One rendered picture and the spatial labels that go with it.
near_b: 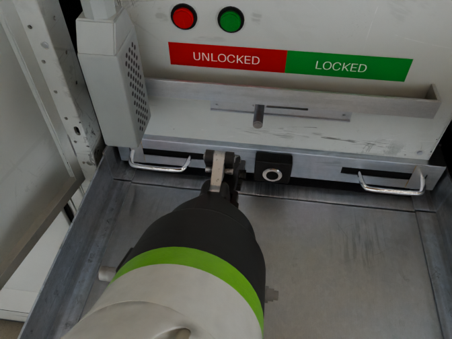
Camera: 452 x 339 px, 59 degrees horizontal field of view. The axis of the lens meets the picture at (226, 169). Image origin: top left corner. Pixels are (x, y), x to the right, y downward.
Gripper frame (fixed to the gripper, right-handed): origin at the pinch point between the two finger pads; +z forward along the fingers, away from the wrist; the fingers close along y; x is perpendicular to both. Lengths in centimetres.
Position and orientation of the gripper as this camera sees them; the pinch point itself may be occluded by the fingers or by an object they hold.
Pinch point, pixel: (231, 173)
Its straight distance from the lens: 47.4
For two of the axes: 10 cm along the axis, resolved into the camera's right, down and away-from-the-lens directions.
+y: -0.7, 9.5, 3.2
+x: 9.9, 1.0, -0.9
